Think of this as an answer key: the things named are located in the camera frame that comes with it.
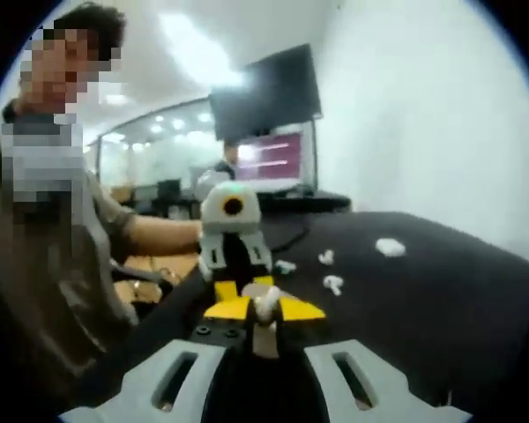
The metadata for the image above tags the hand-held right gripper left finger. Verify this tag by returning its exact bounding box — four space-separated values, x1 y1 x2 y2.
59 295 252 423

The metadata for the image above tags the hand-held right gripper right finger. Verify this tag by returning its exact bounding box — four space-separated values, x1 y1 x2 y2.
277 295 473 423

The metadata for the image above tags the white clip earphone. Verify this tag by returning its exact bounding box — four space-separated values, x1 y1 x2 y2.
251 285 284 325

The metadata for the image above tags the white rounded rectangular charging case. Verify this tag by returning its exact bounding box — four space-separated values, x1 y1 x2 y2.
376 237 407 258

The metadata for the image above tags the black table mat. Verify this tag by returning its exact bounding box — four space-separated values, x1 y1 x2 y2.
83 210 529 423

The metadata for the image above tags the black keyboard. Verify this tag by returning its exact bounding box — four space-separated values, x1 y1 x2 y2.
255 191 353 213

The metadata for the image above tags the laptop with purple screen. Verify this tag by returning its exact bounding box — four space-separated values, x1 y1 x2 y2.
235 122 318 195

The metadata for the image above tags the grey chest harness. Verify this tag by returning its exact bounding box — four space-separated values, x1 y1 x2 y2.
77 167 111 265

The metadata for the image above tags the black monitor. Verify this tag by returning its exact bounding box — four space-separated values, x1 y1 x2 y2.
209 42 324 141

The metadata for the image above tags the person's head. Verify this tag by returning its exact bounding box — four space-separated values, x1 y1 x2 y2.
48 2 129 49

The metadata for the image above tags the black cable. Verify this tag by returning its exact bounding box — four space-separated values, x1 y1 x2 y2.
268 213 314 252

